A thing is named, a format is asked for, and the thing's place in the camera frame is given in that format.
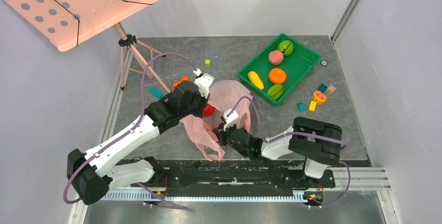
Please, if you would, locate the red fake fruit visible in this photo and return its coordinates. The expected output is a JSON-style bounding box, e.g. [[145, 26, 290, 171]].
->
[[202, 104, 215, 117]]

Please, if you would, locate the pink plastic bag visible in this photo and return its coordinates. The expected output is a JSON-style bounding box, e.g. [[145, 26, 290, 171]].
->
[[182, 80, 253, 161]]

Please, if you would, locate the yellow fake corn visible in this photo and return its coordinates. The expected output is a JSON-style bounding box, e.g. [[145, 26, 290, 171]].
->
[[247, 71, 264, 91]]

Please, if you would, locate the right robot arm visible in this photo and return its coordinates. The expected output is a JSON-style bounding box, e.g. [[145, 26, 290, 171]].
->
[[213, 117, 348, 186]]

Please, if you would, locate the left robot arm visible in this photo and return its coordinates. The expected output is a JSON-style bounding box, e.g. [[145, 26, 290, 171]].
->
[[67, 74, 213, 205]]

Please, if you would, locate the green fake starfruit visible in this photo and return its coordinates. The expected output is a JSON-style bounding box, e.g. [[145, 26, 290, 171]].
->
[[267, 84, 284, 101]]

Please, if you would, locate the orange fake fruit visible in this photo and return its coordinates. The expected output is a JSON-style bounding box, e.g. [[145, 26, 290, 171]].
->
[[268, 68, 287, 84]]

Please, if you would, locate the pink fake peach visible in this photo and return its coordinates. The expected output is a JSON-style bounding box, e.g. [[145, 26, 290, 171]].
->
[[268, 50, 284, 65]]

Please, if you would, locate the green fake melon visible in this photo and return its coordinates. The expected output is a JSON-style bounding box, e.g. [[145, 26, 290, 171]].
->
[[277, 40, 294, 56]]

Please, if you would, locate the orange arch block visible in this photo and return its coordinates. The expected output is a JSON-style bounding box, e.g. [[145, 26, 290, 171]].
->
[[173, 76, 189, 88]]

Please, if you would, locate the teal long block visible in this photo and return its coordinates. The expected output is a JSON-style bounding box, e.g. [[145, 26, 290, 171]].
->
[[149, 87, 163, 98]]

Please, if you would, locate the teal rectangular block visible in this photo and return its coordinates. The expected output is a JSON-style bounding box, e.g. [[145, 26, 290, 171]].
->
[[297, 102, 306, 112]]

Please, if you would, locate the yellow rectangular block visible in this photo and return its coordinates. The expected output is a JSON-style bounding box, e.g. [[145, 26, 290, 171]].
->
[[308, 101, 317, 112]]

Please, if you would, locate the green plastic tray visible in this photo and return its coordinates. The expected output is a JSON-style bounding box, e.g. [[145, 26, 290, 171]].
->
[[237, 33, 321, 106]]

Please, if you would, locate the blue toy brick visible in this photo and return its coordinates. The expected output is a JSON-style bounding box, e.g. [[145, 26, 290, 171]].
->
[[318, 84, 328, 93]]

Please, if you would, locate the wooden cube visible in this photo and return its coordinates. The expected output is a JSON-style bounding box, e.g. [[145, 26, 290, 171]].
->
[[326, 85, 337, 95]]

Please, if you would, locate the pink music stand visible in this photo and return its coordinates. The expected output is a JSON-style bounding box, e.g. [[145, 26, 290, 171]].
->
[[0, 0, 171, 93]]

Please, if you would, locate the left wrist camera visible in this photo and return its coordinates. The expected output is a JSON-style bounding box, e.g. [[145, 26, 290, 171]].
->
[[193, 68, 214, 99]]

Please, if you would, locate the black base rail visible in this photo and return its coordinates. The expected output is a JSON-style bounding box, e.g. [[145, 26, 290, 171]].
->
[[144, 160, 336, 197]]

